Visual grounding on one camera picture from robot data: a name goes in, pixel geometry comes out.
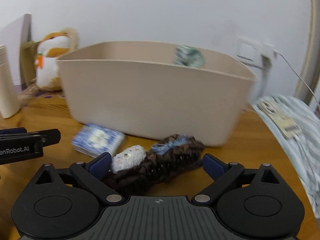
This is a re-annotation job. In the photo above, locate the blue white tissue pack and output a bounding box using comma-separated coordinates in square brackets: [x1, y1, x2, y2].
[72, 124, 125, 158]

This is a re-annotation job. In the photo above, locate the green striped scrunchie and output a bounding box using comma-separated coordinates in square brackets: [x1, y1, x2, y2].
[174, 45, 204, 68]

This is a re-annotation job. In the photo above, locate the cream thermos bottle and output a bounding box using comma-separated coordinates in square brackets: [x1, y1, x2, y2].
[0, 44, 21, 119]

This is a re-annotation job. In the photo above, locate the white fuzzy scrunchie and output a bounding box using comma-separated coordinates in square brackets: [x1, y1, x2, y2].
[111, 145, 146, 174]

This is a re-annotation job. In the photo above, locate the patterned table mat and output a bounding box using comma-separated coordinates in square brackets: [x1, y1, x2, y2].
[17, 83, 66, 106]

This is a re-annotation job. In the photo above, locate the smartphone in beige case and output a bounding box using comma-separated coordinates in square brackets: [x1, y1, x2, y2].
[258, 101, 302, 139]

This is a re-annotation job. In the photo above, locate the wooden stand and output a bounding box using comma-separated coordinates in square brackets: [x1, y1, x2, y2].
[20, 41, 40, 87]

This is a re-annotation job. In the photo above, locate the light blue striped blanket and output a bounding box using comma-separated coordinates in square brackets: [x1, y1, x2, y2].
[251, 94, 320, 218]

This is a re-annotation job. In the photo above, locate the orange white hamster plush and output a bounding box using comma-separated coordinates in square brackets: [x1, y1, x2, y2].
[35, 28, 79, 91]

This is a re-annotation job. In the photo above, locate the beige plastic storage bin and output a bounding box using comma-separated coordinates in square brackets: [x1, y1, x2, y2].
[57, 41, 257, 146]

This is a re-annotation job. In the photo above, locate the white framed board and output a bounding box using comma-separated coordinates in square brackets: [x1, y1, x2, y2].
[294, 0, 319, 105]

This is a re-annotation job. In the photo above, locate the white charging cable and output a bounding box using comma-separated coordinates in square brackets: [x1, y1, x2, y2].
[273, 49, 320, 156]

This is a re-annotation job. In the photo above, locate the white wall switch plate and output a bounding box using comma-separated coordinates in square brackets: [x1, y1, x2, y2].
[236, 36, 273, 69]

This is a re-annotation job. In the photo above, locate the white wall charger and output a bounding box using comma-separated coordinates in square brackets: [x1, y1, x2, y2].
[260, 43, 275, 60]

